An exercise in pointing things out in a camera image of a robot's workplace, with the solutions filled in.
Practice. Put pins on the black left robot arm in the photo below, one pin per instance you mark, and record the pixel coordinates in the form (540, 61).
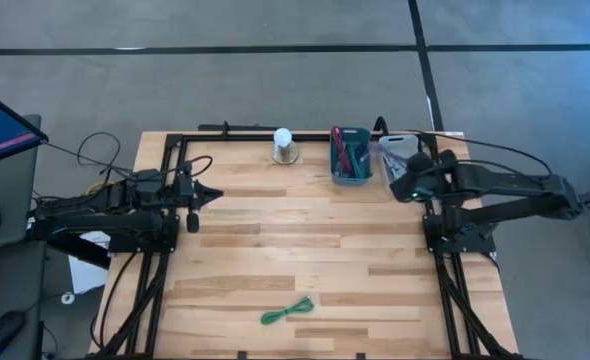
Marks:
(100, 220)

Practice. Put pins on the computer monitor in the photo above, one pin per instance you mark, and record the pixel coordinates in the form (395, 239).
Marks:
(0, 130)

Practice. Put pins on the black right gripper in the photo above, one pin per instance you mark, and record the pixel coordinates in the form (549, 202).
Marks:
(417, 180)

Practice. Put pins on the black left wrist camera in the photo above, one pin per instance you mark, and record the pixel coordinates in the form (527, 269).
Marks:
(192, 223)

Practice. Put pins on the grey desk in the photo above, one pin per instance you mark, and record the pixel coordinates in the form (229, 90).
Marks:
(10, 210)

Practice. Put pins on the white paper sheet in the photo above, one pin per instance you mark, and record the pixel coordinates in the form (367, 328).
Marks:
(82, 275)

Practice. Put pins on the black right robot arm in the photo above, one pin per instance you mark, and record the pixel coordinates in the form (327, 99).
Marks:
(505, 180)

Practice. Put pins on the small white tape roll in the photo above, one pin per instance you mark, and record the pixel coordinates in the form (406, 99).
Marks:
(63, 299)

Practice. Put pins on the black aluminium table frame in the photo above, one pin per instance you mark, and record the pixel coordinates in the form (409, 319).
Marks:
(315, 136)

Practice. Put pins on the black computer mouse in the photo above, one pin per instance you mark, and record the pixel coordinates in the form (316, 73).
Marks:
(0, 332)

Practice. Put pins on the grey plastic bin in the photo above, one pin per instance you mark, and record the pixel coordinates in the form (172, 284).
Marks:
(405, 145)

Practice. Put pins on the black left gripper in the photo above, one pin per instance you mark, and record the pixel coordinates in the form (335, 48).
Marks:
(185, 192)

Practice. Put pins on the black diagonal bar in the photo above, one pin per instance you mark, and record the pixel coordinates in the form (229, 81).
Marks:
(75, 249)

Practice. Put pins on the teal plastic bin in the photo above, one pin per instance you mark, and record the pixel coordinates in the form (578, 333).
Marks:
(353, 181)

